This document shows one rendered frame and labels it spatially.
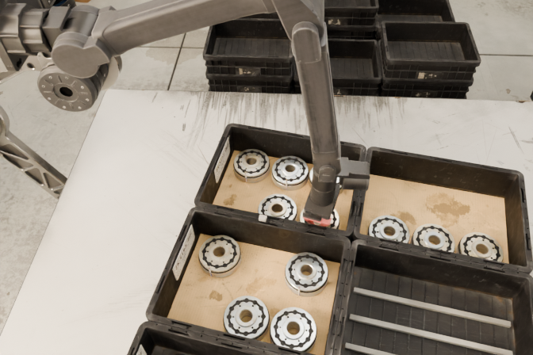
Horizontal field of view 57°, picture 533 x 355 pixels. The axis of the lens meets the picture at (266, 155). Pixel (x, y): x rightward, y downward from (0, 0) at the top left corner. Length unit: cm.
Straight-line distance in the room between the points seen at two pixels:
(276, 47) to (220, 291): 146
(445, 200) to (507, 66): 203
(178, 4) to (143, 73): 238
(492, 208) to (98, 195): 115
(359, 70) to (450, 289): 144
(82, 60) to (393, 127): 116
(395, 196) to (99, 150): 98
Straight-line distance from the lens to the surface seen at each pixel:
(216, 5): 77
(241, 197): 137
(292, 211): 130
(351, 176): 111
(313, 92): 88
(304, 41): 76
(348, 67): 249
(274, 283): 123
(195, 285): 124
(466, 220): 140
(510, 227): 140
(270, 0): 74
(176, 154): 167
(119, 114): 186
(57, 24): 90
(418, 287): 127
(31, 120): 309
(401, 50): 246
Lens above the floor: 193
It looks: 49 degrees down
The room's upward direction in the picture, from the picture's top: 2 degrees counter-clockwise
